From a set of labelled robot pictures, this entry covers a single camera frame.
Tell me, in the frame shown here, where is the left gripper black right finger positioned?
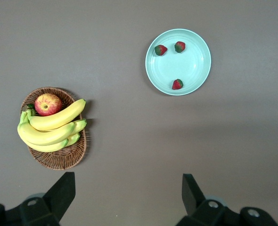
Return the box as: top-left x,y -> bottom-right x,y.
176,173 -> 278,226

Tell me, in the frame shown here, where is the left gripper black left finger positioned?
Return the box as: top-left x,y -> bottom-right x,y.
0,171 -> 76,226

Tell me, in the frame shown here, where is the red strawberry with green leaves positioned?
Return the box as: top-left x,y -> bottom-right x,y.
174,41 -> 186,53

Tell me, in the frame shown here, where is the pale green round plate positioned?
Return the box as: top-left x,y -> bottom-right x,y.
145,28 -> 212,97

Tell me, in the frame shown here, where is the brown wicker basket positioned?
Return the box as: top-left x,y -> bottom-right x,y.
20,87 -> 87,170

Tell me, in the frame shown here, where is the yellow banana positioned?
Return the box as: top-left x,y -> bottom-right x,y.
25,132 -> 81,153
27,98 -> 87,131
17,110 -> 76,146
70,118 -> 88,135

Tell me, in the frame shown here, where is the red yellow apple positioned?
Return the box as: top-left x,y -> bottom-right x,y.
34,93 -> 63,117

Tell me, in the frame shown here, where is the brown table cloth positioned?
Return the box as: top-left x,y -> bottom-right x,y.
0,0 -> 278,226

